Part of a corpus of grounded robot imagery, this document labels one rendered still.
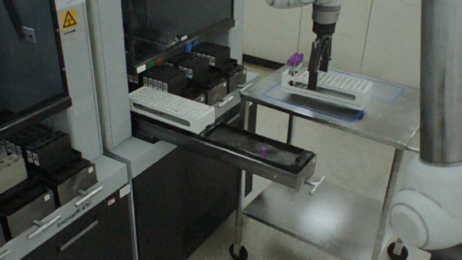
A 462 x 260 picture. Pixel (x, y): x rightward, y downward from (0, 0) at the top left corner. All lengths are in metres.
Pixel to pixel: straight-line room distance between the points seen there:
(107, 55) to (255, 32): 2.70
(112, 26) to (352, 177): 1.79
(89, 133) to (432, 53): 0.97
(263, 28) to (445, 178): 3.04
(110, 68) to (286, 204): 1.00
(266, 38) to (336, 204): 2.16
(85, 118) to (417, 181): 0.92
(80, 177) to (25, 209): 0.18
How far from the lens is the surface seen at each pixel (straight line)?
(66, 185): 1.42
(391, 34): 3.70
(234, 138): 1.56
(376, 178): 2.93
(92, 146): 1.58
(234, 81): 2.01
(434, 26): 1.13
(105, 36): 1.51
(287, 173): 1.42
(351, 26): 3.77
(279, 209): 2.13
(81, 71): 1.47
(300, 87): 1.78
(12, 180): 1.40
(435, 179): 1.20
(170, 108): 1.61
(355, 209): 2.20
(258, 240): 2.39
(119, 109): 1.62
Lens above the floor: 1.60
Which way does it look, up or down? 30 degrees down
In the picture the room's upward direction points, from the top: 2 degrees clockwise
